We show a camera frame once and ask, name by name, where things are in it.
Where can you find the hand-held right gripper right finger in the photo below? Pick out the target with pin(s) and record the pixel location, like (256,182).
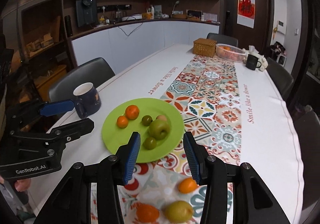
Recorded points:
(193,161)

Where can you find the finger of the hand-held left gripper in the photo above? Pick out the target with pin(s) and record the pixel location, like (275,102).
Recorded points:
(77,127)
(57,108)

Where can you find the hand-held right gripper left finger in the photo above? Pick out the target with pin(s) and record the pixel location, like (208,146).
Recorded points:
(131,159)

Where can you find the green plate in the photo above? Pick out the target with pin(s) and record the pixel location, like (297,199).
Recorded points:
(120,140)

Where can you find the small green plum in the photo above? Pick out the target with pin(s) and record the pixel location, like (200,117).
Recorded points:
(146,120)
(150,143)

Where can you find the small orange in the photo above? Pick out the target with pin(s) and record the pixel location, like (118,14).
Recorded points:
(122,121)

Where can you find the green apple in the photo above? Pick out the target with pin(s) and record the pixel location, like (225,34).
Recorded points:
(159,129)

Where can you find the brown kiwi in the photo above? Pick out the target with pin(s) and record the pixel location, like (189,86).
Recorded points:
(161,117)

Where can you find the person's left hand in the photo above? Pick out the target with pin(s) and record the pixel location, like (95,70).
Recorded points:
(22,185)

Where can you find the navy blue mug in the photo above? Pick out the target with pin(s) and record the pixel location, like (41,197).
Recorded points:
(91,101)

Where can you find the patterned table runner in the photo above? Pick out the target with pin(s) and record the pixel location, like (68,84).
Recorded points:
(212,114)

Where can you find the yellow-green pear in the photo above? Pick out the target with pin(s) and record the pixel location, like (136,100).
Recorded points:
(178,212)

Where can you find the wooden display cabinet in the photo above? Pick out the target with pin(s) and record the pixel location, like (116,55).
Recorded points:
(40,46)

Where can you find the black bottle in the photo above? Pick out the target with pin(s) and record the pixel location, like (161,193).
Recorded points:
(68,26)

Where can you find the black water dispenser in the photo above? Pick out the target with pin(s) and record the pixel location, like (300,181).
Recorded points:
(86,11)

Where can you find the white base cabinets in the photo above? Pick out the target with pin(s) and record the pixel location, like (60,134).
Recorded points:
(140,44)

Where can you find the pink plastic basket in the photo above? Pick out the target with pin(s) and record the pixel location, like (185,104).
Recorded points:
(231,55)

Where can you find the wicker box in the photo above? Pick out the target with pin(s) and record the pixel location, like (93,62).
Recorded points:
(204,47)

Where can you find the black mug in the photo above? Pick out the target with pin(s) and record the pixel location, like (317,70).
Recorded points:
(252,62)

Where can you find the black power strip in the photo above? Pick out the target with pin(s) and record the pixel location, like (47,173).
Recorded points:
(113,7)

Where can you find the white crumpled cloth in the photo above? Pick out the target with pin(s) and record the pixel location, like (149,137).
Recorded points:
(263,61)

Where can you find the white stool with bags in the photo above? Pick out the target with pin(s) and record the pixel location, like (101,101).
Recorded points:
(277,52)

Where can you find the black box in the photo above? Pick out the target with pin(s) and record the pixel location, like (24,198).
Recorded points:
(194,14)

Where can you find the door lock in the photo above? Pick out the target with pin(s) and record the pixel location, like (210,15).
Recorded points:
(227,17)

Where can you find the white desk lamp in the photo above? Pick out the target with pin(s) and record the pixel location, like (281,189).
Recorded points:
(175,6)

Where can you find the white intercom panel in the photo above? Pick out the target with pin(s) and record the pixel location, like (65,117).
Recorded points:
(280,27)

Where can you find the glass sliding door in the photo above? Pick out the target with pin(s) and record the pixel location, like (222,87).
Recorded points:
(311,39)

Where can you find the red and white wall poster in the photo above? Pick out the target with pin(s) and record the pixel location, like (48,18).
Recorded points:
(246,9)

